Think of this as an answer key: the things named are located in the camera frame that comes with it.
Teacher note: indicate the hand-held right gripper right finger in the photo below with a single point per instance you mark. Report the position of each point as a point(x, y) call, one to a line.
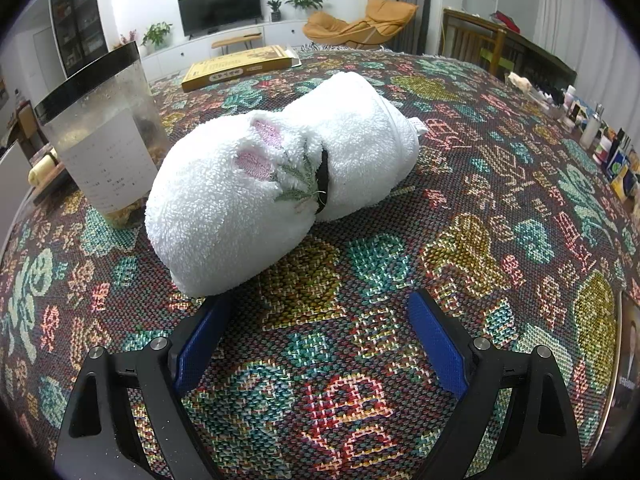
point(437, 345)

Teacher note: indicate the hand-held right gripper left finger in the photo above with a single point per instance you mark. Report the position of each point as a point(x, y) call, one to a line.
point(202, 345)

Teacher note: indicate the white bunny towel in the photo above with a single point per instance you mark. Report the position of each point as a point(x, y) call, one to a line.
point(225, 210)

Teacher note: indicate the clear jar with black lid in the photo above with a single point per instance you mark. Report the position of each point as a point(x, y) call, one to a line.
point(100, 150)

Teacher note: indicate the pale yellow roll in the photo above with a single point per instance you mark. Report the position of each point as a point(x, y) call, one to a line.
point(42, 170)

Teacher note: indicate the row of small bottles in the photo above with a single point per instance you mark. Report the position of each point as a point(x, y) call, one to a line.
point(590, 130)

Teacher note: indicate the yellow flat box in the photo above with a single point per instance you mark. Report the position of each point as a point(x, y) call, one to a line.
point(235, 67)

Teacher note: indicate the wooden dining chair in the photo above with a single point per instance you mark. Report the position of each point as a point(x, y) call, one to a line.
point(22, 125)

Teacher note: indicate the white television console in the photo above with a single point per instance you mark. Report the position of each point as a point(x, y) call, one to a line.
point(170, 55)

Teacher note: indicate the wooden low bench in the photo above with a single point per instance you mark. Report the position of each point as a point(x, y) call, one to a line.
point(235, 40)

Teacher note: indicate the red flowers in vase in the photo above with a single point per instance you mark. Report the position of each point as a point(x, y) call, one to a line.
point(127, 39)

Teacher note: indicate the bushy green potted plant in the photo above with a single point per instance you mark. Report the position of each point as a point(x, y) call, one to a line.
point(157, 32)

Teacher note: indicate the orange lounge chair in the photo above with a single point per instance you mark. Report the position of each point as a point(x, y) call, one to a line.
point(350, 27)

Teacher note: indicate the black flat television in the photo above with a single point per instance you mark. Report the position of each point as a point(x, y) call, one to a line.
point(220, 7)

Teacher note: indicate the small dark potted plant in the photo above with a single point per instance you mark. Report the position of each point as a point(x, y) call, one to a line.
point(274, 9)

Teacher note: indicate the grey curtain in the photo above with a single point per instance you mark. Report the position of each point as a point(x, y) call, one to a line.
point(415, 0)

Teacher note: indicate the black glass display cabinet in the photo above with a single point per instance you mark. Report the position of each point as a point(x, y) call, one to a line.
point(77, 15)

